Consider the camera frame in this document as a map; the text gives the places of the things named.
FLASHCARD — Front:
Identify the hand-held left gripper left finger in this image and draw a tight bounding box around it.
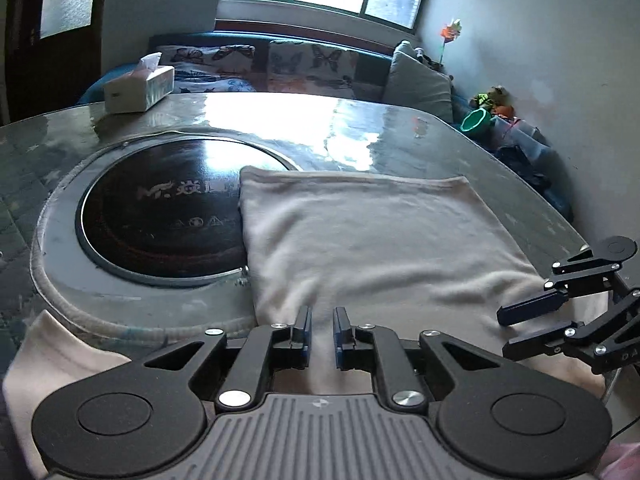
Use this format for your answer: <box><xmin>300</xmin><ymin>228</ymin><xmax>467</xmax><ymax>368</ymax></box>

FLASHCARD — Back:
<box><xmin>142</xmin><ymin>306</ymin><xmax>313</xmax><ymax>409</ymax></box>

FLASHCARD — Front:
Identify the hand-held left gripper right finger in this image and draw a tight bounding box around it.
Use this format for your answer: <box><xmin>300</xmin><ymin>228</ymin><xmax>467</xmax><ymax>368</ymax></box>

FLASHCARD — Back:
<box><xmin>333</xmin><ymin>306</ymin><xmax>502</xmax><ymax>412</ymax></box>

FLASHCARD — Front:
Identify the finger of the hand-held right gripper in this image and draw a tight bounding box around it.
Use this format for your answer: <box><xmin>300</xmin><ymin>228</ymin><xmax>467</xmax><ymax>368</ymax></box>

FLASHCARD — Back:
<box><xmin>497</xmin><ymin>245</ymin><xmax>615</xmax><ymax>327</ymax></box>
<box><xmin>502</xmin><ymin>289</ymin><xmax>640</xmax><ymax>375</ymax></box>

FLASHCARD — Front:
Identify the blue cloth pile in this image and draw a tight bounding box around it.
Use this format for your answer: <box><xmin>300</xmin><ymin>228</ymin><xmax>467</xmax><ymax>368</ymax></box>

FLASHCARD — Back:
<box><xmin>491</xmin><ymin>119</ymin><xmax>575</xmax><ymax>222</ymax></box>

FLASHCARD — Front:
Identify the pink cloth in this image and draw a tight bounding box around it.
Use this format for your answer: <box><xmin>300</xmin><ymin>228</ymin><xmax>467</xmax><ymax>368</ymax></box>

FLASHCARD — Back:
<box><xmin>597</xmin><ymin>439</ymin><xmax>640</xmax><ymax>480</ymax></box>

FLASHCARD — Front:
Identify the round black induction cooktop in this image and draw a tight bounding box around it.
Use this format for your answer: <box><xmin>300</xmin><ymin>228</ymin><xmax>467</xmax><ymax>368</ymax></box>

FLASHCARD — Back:
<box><xmin>75</xmin><ymin>137</ymin><xmax>302</xmax><ymax>289</ymax></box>

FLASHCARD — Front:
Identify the green plastic cup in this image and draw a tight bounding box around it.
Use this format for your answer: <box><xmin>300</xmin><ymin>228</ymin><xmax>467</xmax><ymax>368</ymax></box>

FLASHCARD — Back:
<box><xmin>460</xmin><ymin>107</ymin><xmax>497</xmax><ymax>137</ymax></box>

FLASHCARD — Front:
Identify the plush toy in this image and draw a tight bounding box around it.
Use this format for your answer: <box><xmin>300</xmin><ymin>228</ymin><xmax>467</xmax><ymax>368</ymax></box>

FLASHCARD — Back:
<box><xmin>469</xmin><ymin>85</ymin><xmax>517</xmax><ymax>120</ymax></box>

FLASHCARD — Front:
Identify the grey round cooktop surround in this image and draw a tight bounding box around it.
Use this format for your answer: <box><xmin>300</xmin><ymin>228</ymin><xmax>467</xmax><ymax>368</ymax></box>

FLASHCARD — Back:
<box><xmin>30</xmin><ymin>129</ymin><xmax>307</xmax><ymax>347</ymax></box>

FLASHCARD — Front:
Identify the grey pillow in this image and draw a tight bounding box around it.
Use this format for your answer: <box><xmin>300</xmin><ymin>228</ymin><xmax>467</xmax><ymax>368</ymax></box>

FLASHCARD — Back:
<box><xmin>382</xmin><ymin>41</ymin><xmax>456</xmax><ymax>124</ymax></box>

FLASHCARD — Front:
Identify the butterfly print cushion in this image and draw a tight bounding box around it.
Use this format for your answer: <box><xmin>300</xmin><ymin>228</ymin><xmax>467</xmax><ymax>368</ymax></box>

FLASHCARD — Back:
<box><xmin>266</xmin><ymin>40</ymin><xmax>359</xmax><ymax>99</ymax></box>
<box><xmin>156</xmin><ymin>44</ymin><xmax>257</xmax><ymax>94</ymax></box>

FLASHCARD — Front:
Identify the colourful pinwheel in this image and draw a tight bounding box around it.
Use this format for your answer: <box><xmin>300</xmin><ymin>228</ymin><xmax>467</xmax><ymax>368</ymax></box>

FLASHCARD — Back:
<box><xmin>437</xmin><ymin>20</ymin><xmax>464</xmax><ymax>69</ymax></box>

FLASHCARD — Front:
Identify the white tissue box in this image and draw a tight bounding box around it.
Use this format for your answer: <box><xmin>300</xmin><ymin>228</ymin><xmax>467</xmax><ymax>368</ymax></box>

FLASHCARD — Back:
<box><xmin>103</xmin><ymin>53</ymin><xmax>176</xmax><ymax>113</ymax></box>

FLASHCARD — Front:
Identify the dark blue sofa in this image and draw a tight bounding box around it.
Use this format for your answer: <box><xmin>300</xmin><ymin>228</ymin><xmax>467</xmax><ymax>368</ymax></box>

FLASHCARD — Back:
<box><xmin>79</xmin><ymin>34</ymin><xmax>463</xmax><ymax>126</ymax></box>

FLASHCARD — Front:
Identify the dark door with glass pane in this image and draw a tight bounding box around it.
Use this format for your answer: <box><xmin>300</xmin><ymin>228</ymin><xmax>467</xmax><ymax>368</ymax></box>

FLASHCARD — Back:
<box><xmin>0</xmin><ymin>0</ymin><xmax>112</xmax><ymax>123</ymax></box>

